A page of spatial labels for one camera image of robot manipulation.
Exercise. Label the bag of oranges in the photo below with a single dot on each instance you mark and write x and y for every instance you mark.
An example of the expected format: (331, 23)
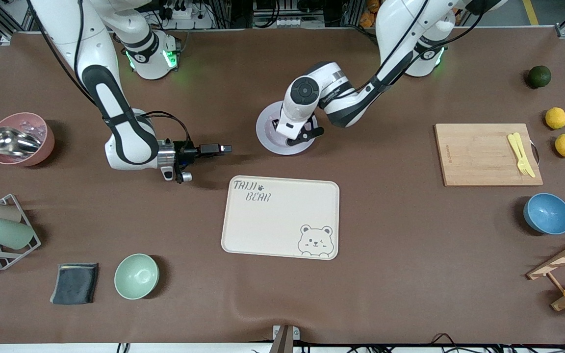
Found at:
(368, 14)

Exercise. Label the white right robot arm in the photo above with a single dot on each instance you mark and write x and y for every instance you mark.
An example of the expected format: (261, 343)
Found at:
(125, 142)

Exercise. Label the wooden mug rack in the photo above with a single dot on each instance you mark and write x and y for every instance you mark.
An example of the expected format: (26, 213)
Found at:
(564, 257)

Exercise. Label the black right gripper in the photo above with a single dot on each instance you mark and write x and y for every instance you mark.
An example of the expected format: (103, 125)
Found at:
(185, 149)

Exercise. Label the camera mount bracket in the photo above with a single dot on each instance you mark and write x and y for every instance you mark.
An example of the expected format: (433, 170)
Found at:
(285, 338)

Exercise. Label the cream bear print tray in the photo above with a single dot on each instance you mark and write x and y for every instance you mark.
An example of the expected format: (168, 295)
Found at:
(272, 220)

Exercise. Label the pink bowl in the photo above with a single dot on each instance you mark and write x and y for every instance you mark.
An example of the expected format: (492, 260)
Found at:
(42, 147)

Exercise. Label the metal scoop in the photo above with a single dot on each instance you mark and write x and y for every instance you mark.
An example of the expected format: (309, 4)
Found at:
(10, 141)

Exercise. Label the dark grey cloth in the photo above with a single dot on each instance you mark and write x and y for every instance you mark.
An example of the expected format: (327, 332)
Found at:
(74, 284)

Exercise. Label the light green cup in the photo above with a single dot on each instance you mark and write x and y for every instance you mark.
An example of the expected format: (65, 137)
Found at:
(8, 233)

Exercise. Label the wooden cutting board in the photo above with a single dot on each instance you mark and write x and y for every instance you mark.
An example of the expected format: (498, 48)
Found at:
(478, 154)

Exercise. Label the light green bowl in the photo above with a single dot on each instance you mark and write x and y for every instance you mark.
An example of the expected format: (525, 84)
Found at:
(136, 276)

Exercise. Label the white round plate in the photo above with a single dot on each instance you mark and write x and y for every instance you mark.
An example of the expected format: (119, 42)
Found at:
(268, 132)

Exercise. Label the white power strip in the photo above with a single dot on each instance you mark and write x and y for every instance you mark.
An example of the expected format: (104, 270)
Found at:
(299, 22)
(194, 19)

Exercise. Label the dark green lime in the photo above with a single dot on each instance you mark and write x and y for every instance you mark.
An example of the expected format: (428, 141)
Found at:
(540, 77)

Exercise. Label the blue bowl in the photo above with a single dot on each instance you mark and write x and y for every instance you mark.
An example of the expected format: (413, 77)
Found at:
(548, 214)

